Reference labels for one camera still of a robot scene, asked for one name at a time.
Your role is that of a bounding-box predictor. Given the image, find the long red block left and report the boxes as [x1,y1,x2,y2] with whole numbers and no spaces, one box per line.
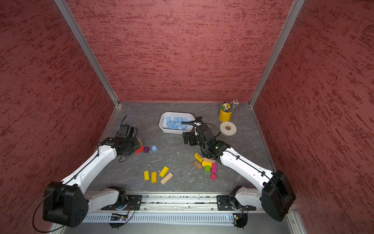
[135,146,144,154]

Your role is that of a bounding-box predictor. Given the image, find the magenta long block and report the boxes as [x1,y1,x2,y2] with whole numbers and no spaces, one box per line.
[211,163,217,174]

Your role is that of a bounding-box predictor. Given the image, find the green cube block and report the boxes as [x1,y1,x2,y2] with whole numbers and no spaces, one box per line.
[205,165,211,173]

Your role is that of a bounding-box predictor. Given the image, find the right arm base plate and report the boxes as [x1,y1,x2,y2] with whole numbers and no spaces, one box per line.
[216,195,256,212]

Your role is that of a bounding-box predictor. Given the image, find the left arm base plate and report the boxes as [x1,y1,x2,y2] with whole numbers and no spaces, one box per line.
[101,195,143,211]

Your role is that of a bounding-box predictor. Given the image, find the white tape roll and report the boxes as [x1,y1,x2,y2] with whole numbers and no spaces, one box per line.
[220,121,237,136]

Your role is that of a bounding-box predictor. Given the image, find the long tan wooden block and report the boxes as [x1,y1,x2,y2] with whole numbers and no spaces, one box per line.
[161,173,173,185]

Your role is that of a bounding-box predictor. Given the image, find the yellow block right cluster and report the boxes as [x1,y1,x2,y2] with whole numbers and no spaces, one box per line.
[202,161,212,167]

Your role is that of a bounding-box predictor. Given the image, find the striped yellow block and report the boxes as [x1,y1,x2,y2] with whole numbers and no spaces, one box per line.
[194,153,204,164]

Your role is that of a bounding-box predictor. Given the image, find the white plastic tray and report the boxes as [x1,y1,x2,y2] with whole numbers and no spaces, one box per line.
[159,112,195,134]

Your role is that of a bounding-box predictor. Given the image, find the yellow pen holder can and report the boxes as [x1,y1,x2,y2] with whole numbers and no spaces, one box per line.
[219,102,232,122]

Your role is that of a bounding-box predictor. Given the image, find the tan block right cluster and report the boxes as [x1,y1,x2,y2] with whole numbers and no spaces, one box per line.
[204,158,216,163]

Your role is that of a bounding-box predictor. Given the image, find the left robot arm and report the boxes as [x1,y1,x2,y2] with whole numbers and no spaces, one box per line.
[42,124,141,228]

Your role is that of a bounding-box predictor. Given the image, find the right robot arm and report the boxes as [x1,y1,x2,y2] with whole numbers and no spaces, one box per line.
[182,120,296,221]

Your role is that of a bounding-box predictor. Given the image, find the yellow long block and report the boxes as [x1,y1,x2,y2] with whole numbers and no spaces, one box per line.
[159,166,169,178]

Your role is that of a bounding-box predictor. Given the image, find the pens in can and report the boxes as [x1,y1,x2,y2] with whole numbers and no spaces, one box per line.
[221,99,239,113]

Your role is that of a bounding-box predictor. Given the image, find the brown wooden block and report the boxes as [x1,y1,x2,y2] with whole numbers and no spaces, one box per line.
[193,160,204,171]

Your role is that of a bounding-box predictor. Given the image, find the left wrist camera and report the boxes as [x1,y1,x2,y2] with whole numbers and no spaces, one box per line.
[116,124,134,138]

